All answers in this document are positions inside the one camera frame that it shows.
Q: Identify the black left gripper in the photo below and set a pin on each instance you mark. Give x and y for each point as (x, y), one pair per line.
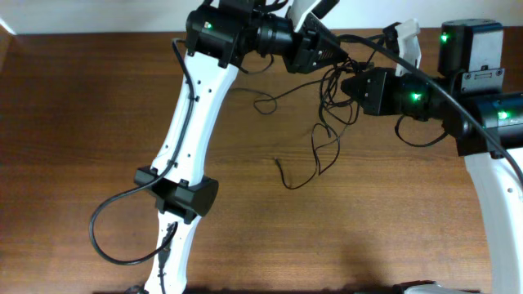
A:
(312, 50)

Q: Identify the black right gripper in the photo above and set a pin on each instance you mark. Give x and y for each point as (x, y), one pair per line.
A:
(378, 98)

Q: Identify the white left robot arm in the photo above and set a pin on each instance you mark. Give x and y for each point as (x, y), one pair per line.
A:
(217, 40)

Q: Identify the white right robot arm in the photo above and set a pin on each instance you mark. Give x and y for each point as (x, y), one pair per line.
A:
(467, 97)

